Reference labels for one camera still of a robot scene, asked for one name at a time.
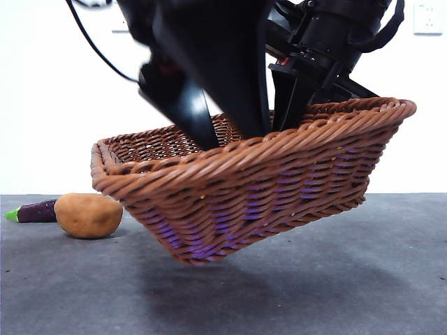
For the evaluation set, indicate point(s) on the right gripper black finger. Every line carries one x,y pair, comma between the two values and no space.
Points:
281,101
311,87

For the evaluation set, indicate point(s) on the white wall socket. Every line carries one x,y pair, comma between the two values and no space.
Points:
428,20
115,21

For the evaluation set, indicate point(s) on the brown wicker basket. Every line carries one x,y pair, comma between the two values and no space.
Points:
244,188

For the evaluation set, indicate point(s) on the purple eggplant with green stem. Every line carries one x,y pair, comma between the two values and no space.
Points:
35,213

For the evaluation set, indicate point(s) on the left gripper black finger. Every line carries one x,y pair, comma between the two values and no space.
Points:
227,63
178,104

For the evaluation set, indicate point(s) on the brown potato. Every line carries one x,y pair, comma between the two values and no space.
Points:
87,216

